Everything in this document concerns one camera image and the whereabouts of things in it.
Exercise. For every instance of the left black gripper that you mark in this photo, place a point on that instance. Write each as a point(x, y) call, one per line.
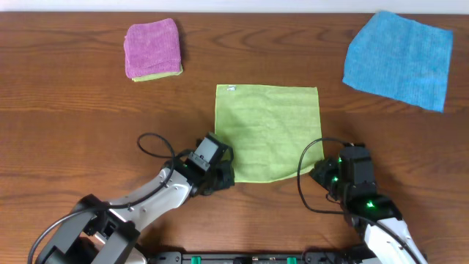
point(231, 180)

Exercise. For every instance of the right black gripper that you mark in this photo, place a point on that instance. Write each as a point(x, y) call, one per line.
point(322, 168)

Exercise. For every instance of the green microfiber cloth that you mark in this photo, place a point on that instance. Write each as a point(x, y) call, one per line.
point(271, 130)

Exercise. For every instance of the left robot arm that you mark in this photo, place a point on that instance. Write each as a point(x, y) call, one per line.
point(107, 232)

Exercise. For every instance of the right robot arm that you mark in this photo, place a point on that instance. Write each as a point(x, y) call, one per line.
point(374, 216)

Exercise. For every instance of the folded green cloth under purple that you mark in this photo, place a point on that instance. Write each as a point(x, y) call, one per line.
point(157, 75)

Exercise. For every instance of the blue cloth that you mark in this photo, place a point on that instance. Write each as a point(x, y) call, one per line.
point(401, 59)

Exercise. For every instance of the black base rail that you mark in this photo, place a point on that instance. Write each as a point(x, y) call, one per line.
point(291, 258)

